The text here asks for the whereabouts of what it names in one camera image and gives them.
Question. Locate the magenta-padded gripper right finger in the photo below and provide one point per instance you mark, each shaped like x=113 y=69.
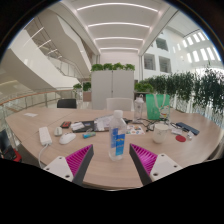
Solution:
x=146 y=160

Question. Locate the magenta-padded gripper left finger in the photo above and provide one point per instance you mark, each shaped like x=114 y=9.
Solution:
x=78 y=160

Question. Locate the clear water bottle blue label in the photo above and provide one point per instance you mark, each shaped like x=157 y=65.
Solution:
x=117 y=141

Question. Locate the white computer mouse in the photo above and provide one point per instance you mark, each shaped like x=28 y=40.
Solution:
x=67 y=138

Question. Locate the small teal tube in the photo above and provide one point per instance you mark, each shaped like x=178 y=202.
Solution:
x=89 y=135

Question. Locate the white mug with floral print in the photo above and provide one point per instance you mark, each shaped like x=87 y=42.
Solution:
x=160 y=134

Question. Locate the colourful sticker sheet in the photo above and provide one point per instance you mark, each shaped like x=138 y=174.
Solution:
x=135 y=130

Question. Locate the small red black box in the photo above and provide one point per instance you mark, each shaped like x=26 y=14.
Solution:
x=65 y=124

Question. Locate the flat round red coaster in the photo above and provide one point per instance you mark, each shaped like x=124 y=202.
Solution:
x=180 y=138

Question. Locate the clear tumbler with white lid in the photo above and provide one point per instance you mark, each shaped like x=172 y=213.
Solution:
x=138 y=110

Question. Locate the green tote bag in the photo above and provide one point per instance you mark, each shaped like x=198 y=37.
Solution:
x=156 y=108

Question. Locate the black chair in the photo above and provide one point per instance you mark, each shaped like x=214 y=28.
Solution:
x=66 y=103

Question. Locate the small white paper sheet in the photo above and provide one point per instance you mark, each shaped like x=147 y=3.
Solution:
x=30 y=114

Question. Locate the small potted plants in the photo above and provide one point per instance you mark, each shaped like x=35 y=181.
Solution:
x=86 y=87

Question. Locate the planter box with green plants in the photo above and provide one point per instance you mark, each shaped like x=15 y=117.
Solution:
x=144 y=87

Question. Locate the glass balustrade railing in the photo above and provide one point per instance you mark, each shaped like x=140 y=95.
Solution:
x=30 y=100

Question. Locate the white cabinet with plants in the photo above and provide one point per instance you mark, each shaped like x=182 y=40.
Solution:
x=111 y=88

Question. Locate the row of tall green plants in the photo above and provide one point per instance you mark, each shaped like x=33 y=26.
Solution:
x=186 y=86

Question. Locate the ceiling light strips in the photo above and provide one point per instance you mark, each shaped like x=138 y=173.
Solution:
x=118 y=25

